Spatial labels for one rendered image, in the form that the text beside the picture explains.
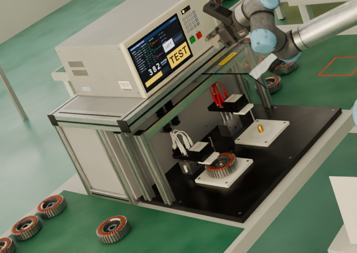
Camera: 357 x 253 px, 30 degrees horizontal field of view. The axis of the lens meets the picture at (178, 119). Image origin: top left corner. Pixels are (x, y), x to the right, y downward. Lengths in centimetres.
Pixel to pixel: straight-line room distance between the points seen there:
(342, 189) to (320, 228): 145
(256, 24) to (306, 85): 77
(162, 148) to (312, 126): 54
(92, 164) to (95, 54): 43
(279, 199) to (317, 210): 119
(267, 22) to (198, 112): 66
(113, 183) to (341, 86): 95
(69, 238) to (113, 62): 64
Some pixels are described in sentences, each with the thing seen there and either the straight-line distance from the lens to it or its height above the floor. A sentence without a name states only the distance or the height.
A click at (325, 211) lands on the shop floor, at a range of 329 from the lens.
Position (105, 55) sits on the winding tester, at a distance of 225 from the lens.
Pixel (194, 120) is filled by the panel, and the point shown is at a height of 86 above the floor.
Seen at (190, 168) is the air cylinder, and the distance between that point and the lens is 237.
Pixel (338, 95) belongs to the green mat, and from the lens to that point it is 260.
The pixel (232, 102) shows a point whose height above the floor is 92.
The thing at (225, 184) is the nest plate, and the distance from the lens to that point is 223.
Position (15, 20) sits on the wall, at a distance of 926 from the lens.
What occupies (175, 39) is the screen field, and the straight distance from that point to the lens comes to 230.
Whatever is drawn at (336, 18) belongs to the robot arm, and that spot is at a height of 120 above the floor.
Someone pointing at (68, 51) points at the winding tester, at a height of 130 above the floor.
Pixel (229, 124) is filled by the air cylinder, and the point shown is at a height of 82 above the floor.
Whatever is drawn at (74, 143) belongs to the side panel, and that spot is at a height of 99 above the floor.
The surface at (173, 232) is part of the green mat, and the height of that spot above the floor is 75.
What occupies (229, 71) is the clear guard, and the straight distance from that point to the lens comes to 230.
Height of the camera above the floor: 192
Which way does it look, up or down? 24 degrees down
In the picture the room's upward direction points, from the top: 23 degrees counter-clockwise
